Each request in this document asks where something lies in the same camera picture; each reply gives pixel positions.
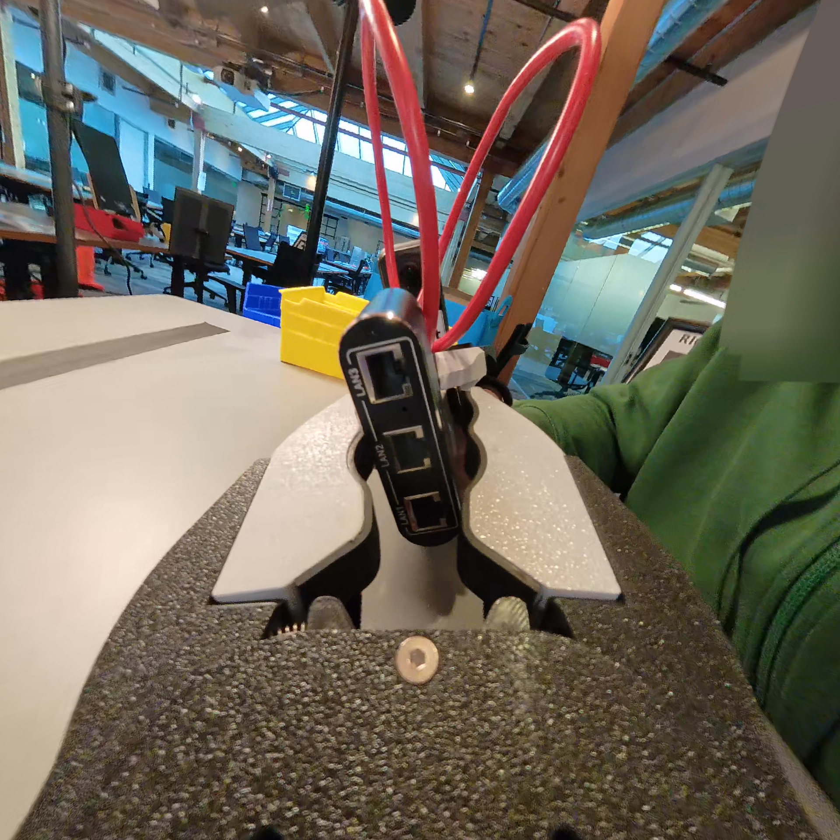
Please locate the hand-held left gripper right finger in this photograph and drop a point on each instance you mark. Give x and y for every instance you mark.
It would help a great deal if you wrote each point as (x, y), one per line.
(545, 519)

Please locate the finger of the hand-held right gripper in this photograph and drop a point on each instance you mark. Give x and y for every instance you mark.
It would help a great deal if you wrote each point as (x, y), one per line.
(460, 370)

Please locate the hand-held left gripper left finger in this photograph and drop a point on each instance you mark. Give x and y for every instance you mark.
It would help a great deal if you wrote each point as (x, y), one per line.
(295, 525)

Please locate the black ethernet hub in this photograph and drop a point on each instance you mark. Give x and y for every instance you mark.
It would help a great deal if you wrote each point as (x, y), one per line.
(400, 420)

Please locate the yellow storage bin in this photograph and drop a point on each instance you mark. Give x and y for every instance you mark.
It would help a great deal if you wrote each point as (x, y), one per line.
(315, 335)

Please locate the blue storage bin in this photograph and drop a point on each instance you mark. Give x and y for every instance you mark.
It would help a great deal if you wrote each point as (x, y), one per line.
(263, 305)

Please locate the person's right forearm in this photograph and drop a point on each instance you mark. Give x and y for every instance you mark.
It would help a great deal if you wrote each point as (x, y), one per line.
(617, 420)

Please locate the white printed tag sign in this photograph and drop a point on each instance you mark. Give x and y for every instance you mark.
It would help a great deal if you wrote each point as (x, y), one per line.
(672, 352)

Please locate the person's green jacket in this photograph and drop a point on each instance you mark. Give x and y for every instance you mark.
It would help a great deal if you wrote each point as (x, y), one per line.
(761, 525)

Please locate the wooden beam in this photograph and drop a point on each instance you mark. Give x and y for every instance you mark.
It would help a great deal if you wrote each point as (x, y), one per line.
(578, 171)

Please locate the black metal pole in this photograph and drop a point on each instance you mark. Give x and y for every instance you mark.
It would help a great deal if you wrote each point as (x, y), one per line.
(335, 131)

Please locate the red plastic crate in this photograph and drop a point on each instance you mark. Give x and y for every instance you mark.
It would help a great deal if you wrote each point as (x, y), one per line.
(105, 223)

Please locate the thin black lamp pole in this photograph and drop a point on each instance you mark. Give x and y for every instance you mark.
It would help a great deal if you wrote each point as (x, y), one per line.
(59, 145)

